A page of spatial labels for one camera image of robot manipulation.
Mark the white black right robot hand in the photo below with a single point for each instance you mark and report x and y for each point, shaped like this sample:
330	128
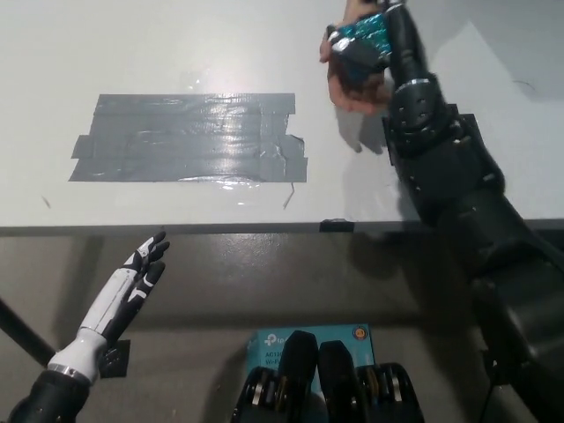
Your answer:
407	44

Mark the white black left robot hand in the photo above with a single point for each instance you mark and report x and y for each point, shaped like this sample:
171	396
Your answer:
116	299

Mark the person's bare hand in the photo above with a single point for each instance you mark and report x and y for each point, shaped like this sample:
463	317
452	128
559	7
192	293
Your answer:
352	94

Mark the blue plastic-wrapped block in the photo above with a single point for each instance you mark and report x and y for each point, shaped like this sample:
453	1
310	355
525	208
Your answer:
370	26

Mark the black robot legs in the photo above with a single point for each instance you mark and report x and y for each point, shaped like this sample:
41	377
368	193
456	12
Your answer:
332	376

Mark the black floor tape patch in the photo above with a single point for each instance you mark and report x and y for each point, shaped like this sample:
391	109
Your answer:
490	365
116	359

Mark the black table leg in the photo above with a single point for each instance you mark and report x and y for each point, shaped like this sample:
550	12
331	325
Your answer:
22	328

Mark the small black tape strip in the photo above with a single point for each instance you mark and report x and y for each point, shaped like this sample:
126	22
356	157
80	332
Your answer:
336	226

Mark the teal router box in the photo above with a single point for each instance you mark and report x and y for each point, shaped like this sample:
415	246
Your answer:
271	339

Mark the grey duct tape patch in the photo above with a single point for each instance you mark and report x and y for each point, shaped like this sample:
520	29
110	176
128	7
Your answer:
185	138

